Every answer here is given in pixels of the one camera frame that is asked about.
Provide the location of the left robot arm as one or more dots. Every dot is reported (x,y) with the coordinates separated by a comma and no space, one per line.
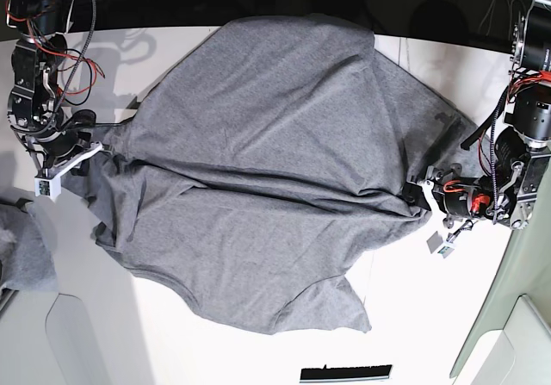
(512,143)

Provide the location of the grey cloth pile at left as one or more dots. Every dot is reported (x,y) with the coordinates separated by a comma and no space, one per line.
(26,260)

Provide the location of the white bin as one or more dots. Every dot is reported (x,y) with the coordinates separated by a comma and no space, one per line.
(520,353)
(47,338)

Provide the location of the grey t-shirt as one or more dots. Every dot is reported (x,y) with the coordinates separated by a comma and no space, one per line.
(263,165)

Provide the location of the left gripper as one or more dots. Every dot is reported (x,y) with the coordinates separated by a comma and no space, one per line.
(460,199)

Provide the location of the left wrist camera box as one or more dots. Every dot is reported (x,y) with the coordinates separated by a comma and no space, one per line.
(440,245)

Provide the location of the white cable grommet slot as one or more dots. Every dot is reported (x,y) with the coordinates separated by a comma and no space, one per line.
(345,374)

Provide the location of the white bin at lower left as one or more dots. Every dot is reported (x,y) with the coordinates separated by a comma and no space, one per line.
(47,338)

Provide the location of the white bin at lower right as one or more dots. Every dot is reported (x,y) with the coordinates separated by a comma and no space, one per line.
(520,353)

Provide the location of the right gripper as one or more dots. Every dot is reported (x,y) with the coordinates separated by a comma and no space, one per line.
(55,152)

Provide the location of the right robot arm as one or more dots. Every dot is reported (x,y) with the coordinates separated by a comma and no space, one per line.
(52,128)

